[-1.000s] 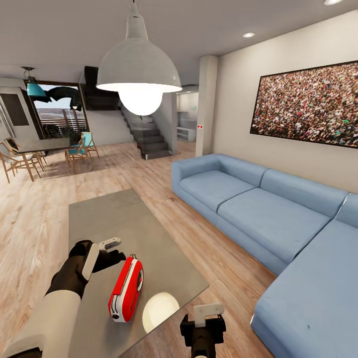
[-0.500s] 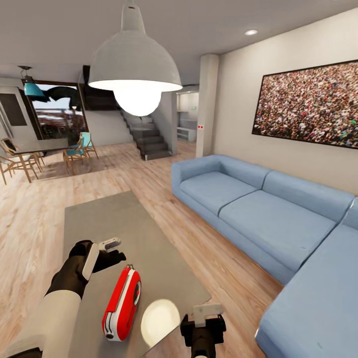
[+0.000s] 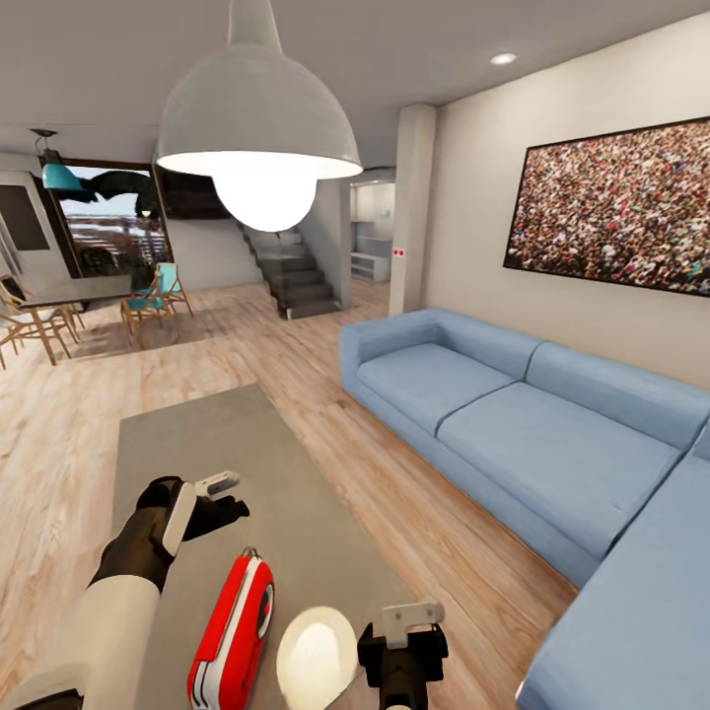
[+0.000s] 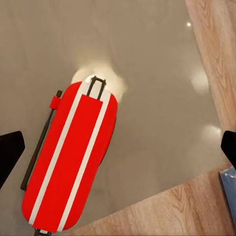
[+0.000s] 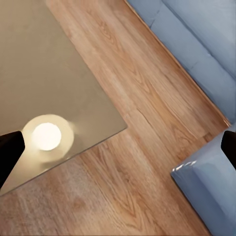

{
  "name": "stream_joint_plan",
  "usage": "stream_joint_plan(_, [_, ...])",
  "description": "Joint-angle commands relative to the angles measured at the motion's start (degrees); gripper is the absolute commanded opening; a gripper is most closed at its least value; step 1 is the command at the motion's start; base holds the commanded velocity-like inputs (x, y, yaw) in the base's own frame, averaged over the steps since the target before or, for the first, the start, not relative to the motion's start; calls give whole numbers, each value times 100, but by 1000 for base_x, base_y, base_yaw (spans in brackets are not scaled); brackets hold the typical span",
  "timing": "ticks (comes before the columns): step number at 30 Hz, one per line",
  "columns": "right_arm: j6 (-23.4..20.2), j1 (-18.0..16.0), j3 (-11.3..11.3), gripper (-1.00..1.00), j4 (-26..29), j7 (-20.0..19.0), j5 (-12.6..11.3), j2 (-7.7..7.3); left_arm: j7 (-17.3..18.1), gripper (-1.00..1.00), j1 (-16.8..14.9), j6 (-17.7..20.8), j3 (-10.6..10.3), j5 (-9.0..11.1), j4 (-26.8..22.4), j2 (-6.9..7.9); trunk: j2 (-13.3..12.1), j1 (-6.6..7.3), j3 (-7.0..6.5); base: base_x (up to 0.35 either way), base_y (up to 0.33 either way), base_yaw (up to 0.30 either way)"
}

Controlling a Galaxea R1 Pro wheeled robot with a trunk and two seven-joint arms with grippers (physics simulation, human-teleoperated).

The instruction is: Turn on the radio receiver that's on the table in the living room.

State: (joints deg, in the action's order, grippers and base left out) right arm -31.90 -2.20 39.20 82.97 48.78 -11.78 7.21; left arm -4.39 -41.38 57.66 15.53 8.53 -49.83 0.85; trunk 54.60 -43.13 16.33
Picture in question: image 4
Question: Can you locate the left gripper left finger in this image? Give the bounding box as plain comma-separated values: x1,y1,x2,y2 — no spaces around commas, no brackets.
0,131,25,189

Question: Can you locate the radio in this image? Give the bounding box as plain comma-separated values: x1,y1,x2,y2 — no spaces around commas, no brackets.
20,75,118,236

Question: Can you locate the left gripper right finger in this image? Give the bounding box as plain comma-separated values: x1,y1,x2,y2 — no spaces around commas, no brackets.
221,131,236,169

